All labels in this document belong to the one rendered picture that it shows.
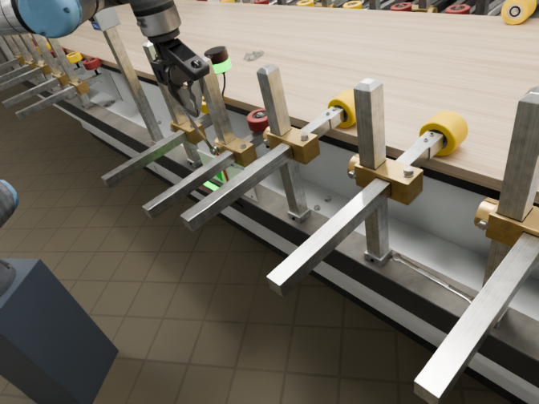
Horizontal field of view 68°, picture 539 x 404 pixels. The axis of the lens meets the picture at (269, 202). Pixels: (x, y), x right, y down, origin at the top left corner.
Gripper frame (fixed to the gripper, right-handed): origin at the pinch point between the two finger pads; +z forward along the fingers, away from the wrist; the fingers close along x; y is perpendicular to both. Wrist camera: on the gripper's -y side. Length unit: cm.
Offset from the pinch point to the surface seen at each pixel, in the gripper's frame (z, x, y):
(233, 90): 10.5, -26.7, 22.1
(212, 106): 1.6, -6.1, 2.1
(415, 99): 10, -43, -34
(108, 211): 101, 8, 147
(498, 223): 5, -5, -70
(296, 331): 101, -6, -6
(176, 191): 14.8, 14.0, -1.9
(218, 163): 14.7, 0.0, -1.9
